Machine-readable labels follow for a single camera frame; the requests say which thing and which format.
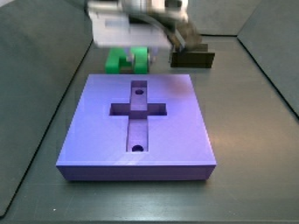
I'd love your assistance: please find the green U-shaped block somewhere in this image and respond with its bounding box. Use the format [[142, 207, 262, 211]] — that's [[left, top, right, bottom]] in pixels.
[[105, 47, 148, 74]]

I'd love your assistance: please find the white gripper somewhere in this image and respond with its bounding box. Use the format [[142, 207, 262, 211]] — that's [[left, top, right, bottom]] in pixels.
[[85, 0, 188, 48]]

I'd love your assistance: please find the black fixture bracket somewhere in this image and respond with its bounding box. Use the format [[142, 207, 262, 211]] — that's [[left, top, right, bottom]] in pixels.
[[170, 44, 214, 68]]

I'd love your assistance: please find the purple board with cross slot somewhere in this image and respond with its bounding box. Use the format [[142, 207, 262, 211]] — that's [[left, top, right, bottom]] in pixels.
[[55, 74, 216, 181]]

